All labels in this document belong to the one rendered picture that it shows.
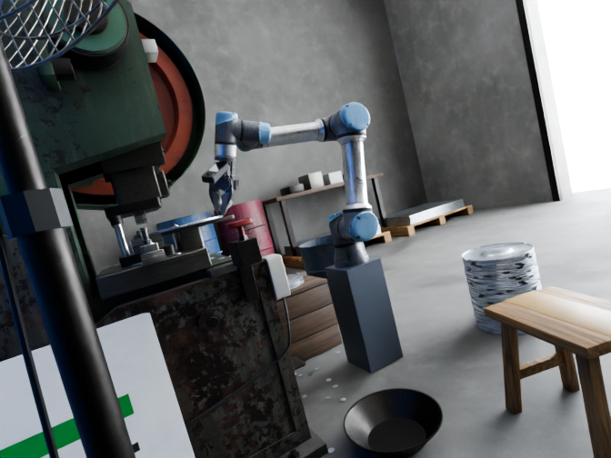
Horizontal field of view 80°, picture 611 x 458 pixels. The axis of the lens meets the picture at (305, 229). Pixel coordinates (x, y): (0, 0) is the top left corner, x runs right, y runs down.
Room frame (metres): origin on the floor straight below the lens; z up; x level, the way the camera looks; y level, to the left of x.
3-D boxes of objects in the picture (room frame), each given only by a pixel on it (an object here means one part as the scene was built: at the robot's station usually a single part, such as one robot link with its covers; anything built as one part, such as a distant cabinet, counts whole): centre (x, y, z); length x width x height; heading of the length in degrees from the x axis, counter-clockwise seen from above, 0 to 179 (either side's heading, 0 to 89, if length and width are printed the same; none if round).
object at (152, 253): (1.07, 0.45, 0.76); 0.17 x 0.06 x 0.10; 26
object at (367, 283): (1.58, -0.16, 0.23); 0.18 x 0.18 x 0.45; 27
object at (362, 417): (1.06, -0.12, 0.04); 0.30 x 0.30 x 0.07
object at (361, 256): (1.58, -0.16, 0.50); 0.15 x 0.15 x 0.10
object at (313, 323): (1.92, 0.22, 0.18); 0.40 x 0.38 x 0.35; 117
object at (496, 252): (1.62, -0.81, 0.33); 0.29 x 0.29 x 0.01
